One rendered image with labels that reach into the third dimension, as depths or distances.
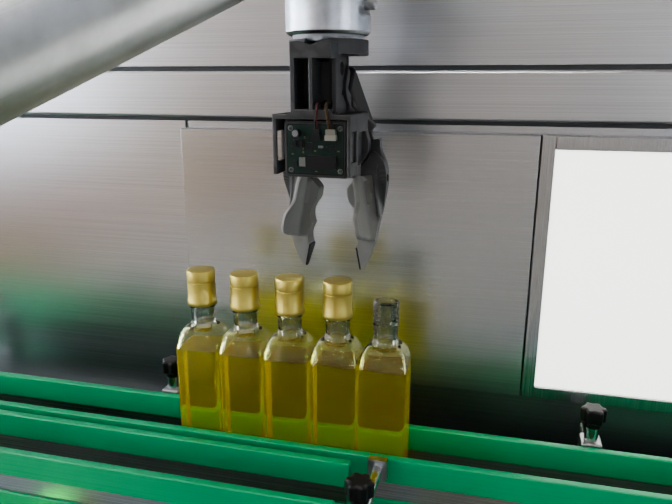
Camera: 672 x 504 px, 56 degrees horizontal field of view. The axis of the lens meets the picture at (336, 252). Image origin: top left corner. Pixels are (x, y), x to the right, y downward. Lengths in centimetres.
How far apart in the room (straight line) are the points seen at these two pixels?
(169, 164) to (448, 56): 42
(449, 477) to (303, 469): 17
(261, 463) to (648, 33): 67
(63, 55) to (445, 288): 65
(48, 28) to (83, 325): 87
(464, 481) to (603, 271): 30
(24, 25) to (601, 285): 72
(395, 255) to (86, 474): 45
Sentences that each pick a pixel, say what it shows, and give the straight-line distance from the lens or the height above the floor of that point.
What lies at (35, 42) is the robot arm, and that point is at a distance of 26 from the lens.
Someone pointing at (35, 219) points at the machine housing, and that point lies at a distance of 110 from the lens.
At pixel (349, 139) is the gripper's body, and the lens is 54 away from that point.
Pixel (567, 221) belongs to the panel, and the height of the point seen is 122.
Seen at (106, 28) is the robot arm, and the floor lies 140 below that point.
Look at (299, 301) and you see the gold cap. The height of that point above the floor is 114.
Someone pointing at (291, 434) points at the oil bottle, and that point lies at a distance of 80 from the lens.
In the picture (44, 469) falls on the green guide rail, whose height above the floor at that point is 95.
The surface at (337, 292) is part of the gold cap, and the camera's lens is 72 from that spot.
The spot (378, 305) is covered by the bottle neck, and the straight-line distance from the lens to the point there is 71.
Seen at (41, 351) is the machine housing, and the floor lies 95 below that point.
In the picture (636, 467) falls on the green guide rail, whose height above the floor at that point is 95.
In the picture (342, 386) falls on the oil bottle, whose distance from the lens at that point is 75.
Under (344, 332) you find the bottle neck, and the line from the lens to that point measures 74.
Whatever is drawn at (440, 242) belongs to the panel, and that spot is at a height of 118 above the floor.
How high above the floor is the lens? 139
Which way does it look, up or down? 15 degrees down
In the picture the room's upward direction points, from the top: straight up
